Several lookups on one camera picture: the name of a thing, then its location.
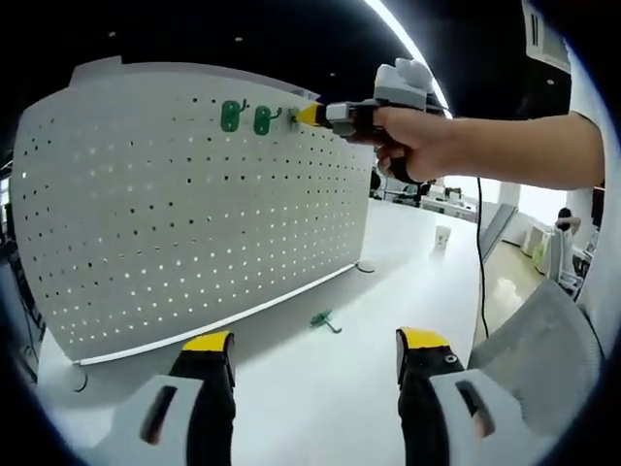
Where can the grey desk divider panel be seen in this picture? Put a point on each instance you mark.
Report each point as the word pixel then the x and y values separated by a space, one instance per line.
pixel 500 225

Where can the person's right hand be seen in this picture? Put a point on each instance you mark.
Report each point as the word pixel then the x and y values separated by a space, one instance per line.
pixel 417 141

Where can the white office desk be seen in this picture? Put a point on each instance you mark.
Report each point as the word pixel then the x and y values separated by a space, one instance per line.
pixel 436 206

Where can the grey mesh office chair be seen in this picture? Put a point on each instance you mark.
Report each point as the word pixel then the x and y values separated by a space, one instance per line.
pixel 543 330

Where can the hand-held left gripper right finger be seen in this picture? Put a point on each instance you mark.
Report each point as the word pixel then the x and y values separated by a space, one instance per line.
pixel 427 388

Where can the white office chair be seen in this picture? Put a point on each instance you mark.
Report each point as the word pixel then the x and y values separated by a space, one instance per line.
pixel 558 257

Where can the white paper cup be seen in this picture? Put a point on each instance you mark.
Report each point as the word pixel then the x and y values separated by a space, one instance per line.
pixel 443 238

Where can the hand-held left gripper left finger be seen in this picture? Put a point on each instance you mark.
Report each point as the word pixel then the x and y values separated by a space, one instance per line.
pixel 208 388

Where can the ceiling air vent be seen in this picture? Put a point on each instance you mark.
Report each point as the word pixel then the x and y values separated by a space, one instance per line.
pixel 543 34

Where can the white ceiling light strip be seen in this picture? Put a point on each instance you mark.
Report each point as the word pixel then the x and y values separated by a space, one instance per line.
pixel 393 22

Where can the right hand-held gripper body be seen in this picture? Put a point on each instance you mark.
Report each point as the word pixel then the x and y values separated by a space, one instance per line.
pixel 398 87

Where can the white perforated mounting plate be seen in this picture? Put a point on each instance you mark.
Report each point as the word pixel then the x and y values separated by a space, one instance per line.
pixel 194 218

